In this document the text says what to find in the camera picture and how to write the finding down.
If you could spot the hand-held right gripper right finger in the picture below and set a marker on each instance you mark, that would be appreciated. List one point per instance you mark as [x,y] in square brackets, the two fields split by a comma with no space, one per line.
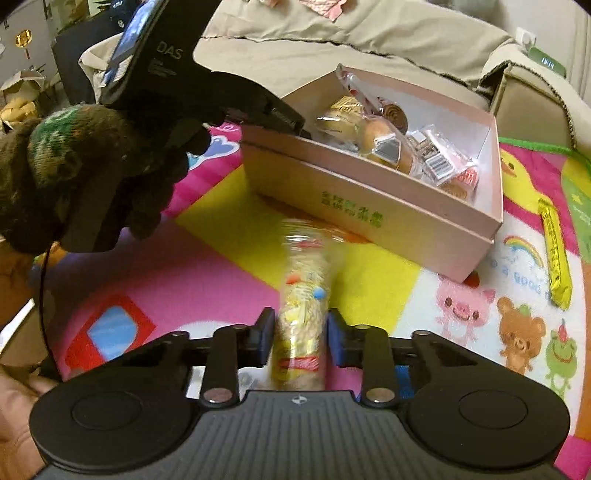
[335,338]

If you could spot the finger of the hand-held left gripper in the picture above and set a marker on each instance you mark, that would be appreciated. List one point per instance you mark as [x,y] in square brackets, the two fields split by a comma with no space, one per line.
[284,117]

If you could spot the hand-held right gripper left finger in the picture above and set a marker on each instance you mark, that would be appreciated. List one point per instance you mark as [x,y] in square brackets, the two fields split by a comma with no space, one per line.
[267,333]

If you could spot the clear rice cracker packet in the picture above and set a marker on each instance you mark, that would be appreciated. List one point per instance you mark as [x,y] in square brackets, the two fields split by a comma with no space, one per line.
[302,295]

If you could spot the pink cardboard box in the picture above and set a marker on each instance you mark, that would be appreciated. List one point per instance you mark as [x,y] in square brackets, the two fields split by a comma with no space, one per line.
[369,207]

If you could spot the person's left hand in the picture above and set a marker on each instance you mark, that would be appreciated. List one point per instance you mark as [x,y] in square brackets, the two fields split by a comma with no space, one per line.
[69,161]

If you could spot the red patterned clear packet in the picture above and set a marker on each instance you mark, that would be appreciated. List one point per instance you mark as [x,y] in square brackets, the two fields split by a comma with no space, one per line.
[358,87]

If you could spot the colourful cartoon play mat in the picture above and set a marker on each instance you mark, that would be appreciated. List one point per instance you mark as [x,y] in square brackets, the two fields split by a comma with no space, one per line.
[207,277]

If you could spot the dark cabinet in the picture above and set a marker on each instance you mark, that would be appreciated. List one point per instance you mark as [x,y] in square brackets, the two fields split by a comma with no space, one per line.
[76,60]

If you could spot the brown spiral cookie packet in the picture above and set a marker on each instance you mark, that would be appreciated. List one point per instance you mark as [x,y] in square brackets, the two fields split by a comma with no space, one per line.
[395,117]

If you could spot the silver label bread packet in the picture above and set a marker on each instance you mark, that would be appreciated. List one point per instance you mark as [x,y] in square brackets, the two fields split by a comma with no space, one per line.
[392,150]

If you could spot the pile of pink clothes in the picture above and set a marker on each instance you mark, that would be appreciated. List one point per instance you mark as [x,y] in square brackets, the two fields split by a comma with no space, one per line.
[318,5]

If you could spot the beige sofa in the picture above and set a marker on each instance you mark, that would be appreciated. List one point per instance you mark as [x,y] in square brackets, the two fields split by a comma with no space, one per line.
[369,37]

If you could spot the gold hanging ornament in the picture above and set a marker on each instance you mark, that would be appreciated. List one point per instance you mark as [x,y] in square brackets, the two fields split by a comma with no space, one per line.
[23,39]

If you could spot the open brown cardboard box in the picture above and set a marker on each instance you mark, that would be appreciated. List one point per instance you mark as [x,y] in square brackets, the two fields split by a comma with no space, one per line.
[18,94]

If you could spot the barcode snack packet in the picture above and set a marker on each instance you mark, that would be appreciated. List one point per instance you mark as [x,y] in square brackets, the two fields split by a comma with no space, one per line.
[438,164]

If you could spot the red print snack packet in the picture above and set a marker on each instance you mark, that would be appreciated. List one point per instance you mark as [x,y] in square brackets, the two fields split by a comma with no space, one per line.
[461,181]

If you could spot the yellow snack bar packet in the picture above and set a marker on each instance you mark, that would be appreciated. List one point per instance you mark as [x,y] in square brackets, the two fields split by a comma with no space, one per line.
[554,251]

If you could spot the beige armrest blanket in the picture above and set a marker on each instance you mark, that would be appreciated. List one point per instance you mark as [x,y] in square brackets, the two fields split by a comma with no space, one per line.
[517,60]

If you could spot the green digital clock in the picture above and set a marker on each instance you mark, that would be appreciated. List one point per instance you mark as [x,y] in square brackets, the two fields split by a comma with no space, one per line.
[551,62]

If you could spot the white wall socket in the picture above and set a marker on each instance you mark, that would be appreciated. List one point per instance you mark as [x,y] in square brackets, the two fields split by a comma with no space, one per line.
[526,37]

